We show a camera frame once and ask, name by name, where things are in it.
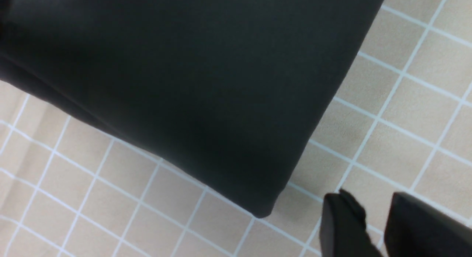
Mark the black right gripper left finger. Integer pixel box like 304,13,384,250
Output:
320,189,382,257

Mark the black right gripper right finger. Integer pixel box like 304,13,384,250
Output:
384,192,472,257

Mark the dark gray long-sleeved shirt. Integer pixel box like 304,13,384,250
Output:
0,0,384,218

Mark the beige checkered tablecloth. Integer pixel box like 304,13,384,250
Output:
0,0,472,257

